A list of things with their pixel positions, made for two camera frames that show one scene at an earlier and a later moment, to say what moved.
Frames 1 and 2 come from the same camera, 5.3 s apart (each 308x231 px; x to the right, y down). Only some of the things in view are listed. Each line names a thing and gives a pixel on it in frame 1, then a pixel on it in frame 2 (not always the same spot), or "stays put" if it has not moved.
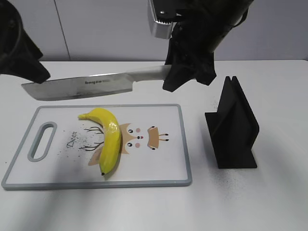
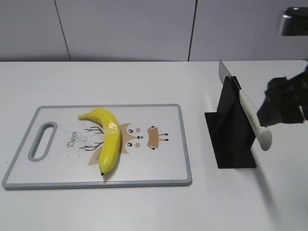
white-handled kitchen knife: [63, 87] to [262, 133]
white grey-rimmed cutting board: [60, 149] stays put
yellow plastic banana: [111, 147] stays put
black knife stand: [233, 128] stays put
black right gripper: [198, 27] to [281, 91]
